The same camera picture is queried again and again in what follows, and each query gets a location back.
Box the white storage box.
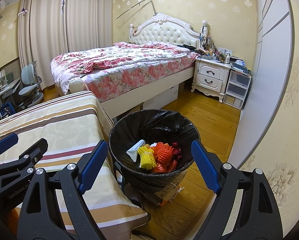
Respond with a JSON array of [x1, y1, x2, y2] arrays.
[[142, 84, 179, 110]]

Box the orange foam fruit net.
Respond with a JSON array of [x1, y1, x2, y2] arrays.
[[151, 142, 175, 166]]

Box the floral quilt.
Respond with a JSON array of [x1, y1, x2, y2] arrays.
[[51, 42, 200, 94]]

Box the grey desk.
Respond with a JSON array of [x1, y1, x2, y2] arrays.
[[0, 79, 22, 115]]

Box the beige curtain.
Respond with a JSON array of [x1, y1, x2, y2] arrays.
[[66, 0, 113, 53], [17, 0, 68, 90]]

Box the grey-blue office chair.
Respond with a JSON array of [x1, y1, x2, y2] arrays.
[[18, 61, 45, 105]]

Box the cardboard box under bin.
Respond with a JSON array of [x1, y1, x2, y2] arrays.
[[142, 171, 186, 207]]

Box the white tufted bed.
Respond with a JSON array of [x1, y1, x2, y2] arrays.
[[51, 12, 209, 119]]

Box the white nightstand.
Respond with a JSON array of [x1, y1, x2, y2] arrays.
[[191, 57, 232, 103]]

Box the trash bin with black bag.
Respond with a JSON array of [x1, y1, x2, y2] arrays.
[[108, 109, 200, 187]]

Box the white squeeze tube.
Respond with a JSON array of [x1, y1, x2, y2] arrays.
[[126, 139, 146, 162]]

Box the blue stool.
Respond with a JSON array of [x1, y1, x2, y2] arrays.
[[1, 103, 16, 118]]

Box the pile of bedside clutter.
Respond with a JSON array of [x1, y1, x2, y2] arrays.
[[198, 34, 251, 72]]

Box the yellow foam fruit net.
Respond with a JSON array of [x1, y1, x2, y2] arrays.
[[137, 144, 157, 169]]

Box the plastic drawer unit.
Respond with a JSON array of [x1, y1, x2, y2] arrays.
[[223, 69, 252, 110]]

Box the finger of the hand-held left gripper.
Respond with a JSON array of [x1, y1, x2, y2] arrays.
[[0, 133, 19, 159], [0, 138, 48, 180]]

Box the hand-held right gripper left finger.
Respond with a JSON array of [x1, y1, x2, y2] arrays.
[[17, 140, 108, 240]]

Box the brown wooden board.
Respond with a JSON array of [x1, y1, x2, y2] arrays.
[[0, 56, 21, 74]]

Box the white wardrobe door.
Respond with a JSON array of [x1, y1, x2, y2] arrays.
[[227, 0, 297, 165]]

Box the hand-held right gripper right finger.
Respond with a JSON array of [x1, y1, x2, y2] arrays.
[[191, 139, 282, 240]]

